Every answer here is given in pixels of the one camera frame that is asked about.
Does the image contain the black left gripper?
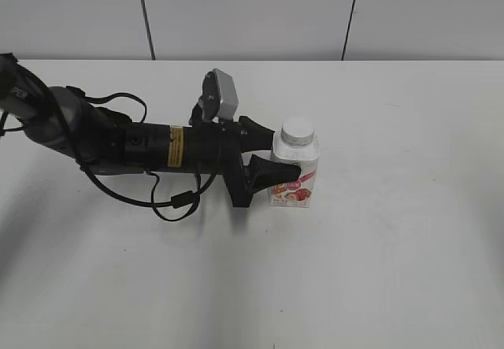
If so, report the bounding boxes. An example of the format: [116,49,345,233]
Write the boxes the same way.
[105,109,301,208]

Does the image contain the white yili changqing bottle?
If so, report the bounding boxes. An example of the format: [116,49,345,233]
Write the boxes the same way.
[268,117,321,209]

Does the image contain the white bottle cap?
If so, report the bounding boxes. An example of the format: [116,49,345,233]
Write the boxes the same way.
[280,117,315,147]

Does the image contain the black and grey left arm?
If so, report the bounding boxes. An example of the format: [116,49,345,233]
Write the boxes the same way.
[1,54,301,207]

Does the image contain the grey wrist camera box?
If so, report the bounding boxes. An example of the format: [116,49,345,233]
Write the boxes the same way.
[190,68,239,126]

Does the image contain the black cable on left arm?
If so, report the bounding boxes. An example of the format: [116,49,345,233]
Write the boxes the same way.
[0,88,216,221]

